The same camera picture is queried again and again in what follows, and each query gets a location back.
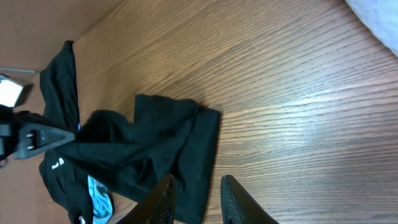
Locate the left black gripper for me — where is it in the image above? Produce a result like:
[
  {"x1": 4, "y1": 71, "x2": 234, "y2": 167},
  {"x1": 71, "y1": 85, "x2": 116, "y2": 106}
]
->
[{"x1": 1, "y1": 105, "x2": 76, "y2": 162}]

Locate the cardboard back panel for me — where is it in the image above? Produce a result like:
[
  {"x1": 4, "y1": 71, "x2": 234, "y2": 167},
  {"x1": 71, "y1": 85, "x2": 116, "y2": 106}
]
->
[{"x1": 1, "y1": 0, "x2": 120, "y2": 70}]

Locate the light blue garment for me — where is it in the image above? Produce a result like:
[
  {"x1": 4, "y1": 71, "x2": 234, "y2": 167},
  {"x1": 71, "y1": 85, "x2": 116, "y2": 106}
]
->
[{"x1": 88, "y1": 175, "x2": 113, "y2": 224}]

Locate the white folded shirt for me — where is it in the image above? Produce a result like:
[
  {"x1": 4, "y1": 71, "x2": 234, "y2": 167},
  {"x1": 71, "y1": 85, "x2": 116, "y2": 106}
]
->
[{"x1": 346, "y1": 0, "x2": 397, "y2": 56}]

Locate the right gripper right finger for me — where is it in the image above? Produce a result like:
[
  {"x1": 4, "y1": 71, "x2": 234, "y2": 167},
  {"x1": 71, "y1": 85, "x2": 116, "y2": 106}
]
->
[{"x1": 220, "y1": 175, "x2": 278, "y2": 224}]

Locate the black t-shirt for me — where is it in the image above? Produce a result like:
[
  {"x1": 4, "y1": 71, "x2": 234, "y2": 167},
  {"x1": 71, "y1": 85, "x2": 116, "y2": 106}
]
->
[{"x1": 58, "y1": 95, "x2": 221, "y2": 223}]

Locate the black logo garment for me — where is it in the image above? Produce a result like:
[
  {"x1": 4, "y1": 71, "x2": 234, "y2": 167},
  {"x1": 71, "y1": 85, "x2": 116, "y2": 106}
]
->
[{"x1": 39, "y1": 40, "x2": 113, "y2": 223}]

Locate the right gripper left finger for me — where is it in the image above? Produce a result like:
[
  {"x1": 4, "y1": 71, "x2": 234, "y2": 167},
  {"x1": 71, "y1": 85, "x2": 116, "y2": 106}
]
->
[{"x1": 117, "y1": 174, "x2": 177, "y2": 224}]

